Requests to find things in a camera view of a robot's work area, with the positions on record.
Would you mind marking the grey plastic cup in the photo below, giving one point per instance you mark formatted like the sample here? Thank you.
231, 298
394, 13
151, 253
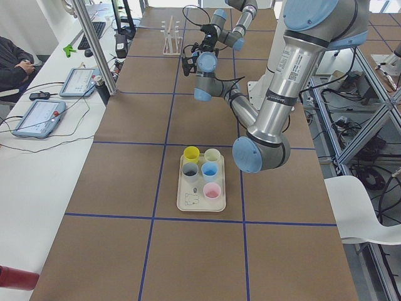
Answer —
190, 171

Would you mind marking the near blue teach pendant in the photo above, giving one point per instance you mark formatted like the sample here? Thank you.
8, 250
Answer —
41, 119

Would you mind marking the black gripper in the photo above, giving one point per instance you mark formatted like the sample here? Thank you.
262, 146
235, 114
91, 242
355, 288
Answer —
187, 63
207, 37

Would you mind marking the white wire cup rack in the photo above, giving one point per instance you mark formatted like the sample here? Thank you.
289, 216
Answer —
172, 37

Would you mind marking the black water bottle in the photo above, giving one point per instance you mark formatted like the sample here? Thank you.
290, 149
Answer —
101, 89

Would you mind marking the far blue teach pendant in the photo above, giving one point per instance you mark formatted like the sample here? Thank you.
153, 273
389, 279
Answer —
79, 82

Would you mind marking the pink plastic cup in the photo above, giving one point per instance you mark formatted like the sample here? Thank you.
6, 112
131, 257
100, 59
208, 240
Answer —
212, 190

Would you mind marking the yellow plastic cup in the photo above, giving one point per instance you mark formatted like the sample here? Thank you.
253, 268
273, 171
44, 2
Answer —
191, 154

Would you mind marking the seated person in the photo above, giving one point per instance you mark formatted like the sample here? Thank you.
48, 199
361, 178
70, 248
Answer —
17, 69

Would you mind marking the blue teach pendant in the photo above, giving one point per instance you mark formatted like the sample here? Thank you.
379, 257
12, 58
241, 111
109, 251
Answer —
79, 82
41, 119

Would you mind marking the white chair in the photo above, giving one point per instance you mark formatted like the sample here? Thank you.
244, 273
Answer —
354, 213

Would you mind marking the aluminium frame post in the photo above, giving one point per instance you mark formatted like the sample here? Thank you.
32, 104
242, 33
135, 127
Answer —
89, 31

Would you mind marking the cream plastic cup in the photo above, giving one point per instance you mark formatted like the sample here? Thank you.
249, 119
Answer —
212, 155

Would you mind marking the light blue plastic cup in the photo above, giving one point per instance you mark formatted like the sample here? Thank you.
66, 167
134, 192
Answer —
206, 62

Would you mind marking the red fire extinguisher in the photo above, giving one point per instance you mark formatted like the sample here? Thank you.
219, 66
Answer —
18, 279

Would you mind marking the cream plastic tray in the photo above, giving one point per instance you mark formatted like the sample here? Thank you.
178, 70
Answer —
190, 196

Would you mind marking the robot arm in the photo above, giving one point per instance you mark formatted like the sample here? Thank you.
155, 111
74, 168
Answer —
311, 28
233, 28

